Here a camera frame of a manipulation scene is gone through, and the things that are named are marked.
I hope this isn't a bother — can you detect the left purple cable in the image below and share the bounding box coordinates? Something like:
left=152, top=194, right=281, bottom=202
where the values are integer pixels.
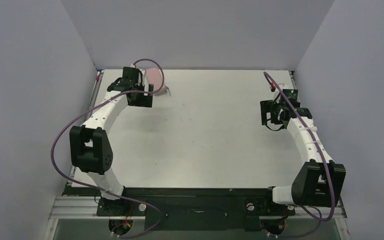
left=50, top=58, right=166, bottom=239

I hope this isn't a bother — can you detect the pink umbrella case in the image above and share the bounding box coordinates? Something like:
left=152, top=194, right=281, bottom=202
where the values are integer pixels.
left=145, top=67, right=171, bottom=96

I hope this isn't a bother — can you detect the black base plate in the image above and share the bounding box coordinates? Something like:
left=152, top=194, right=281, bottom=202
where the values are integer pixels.
left=62, top=185, right=296, bottom=232

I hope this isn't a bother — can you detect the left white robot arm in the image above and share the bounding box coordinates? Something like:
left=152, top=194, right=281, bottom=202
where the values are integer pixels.
left=69, top=67, right=153, bottom=201

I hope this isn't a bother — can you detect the aluminium frame rail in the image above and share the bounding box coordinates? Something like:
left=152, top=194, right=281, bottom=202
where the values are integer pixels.
left=49, top=196, right=347, bottom=220

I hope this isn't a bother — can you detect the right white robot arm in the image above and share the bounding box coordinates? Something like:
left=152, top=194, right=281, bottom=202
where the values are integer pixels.
left=260, top=89, right=346, bottom=208

